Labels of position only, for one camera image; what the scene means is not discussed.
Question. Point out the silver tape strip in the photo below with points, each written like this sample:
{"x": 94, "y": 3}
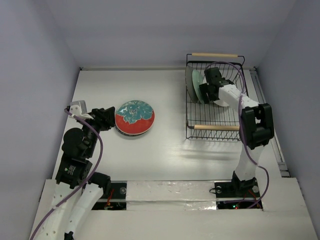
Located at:
{"x": 170, "y": 196}

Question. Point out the white bowl plate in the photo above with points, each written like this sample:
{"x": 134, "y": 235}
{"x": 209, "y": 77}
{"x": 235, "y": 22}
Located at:
{"x": 219, "y": 102}

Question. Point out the blue floral plate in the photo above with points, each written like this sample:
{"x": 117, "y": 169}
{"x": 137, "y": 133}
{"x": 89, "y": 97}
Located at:
{"x": 131, "y": 135}

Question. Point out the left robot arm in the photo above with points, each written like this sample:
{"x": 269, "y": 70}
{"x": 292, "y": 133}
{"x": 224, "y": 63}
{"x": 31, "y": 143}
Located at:
{"x": 78, "y": 185}

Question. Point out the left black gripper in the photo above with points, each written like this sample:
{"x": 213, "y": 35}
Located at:
{"x": 104, "y": 117}

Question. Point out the red and teal plate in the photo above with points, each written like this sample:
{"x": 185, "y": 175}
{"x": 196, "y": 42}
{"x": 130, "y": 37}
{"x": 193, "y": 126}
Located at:
{"x": 134, "y": 117}

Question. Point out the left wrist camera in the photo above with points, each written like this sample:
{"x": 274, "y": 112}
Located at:
{"x": 78, "y": 109}

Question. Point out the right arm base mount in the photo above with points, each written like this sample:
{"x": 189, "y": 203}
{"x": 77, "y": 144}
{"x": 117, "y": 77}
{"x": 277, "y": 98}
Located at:
{"x": 237, "y": 194}

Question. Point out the grey stone plate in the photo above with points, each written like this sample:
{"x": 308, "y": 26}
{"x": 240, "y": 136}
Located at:
{"x": 189, "y": 84}

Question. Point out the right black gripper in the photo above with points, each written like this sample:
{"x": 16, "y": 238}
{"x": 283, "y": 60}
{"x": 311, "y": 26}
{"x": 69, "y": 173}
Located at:
{"x": 207, "y": 90}

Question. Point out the light green plate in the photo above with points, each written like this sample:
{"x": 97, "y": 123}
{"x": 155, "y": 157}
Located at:
{"x": 197, "y": 80}

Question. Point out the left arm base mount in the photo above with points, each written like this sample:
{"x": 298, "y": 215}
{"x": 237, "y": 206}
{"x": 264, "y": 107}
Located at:
{"x": 114, "y": 193}

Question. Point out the black wire dish rack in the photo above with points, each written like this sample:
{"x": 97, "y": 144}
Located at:
{"x": 210, "y": 113}

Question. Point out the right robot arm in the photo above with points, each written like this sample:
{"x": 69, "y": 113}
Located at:
{"x": 256, "y": 126}

